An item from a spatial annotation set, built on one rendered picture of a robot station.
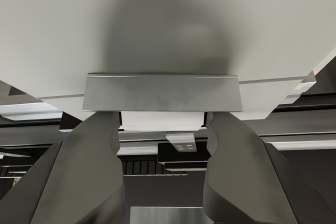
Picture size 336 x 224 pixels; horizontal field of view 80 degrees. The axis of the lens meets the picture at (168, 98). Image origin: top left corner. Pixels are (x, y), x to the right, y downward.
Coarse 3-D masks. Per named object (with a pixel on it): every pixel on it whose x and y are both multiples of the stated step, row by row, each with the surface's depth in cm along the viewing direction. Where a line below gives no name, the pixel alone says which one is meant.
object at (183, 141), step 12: (168, 132) 25; (180, 132) 25; (192, 132) 25; (168, 144) 40; (180, 144) 31; (192, 144) 31; (204, 144) 39; (168, 156) 39; (180, 156) 39; (192, 156) 38; (204, 156) 38; (168, 168) 39; (180, 168) 39; (192, 168) 39; (204, 168) 38
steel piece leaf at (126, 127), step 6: (126, 126) 22; (132, 126) 22; (138, 126) 22; (144, 126) 22; (150, 126) 22; (156, 126) 22; (162, 126) 22; (168, 126) 22; (174, 126) 22; (180, 126) 22; (186, 126) 22; (192, 126) 22; (198, 126) 22
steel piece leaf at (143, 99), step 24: (96, 96) 11; (120, 96) 11; (144, 96) 11; (168, 96) 11; (192, 96) 11; (216, 96) 11; (240, 96) 11; (144, 120) 19; (168, 120) 20; (192, 120) 20
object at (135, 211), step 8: (136, 208) 20; (144, 208) 20; (152, 208) 20; (160, 208) 20; (168, 208) 20; (176, 208) 20; (184, 208) 20; (192, 208) 20; (200, 208) 20; (136, 216) 20; (144, 216) 20; (152, 216) 20; (160, 216) 20; (168, 216) 20; (176, 216) 20; (184, 216) 19; (192, 216) 19; (200, 216) 19
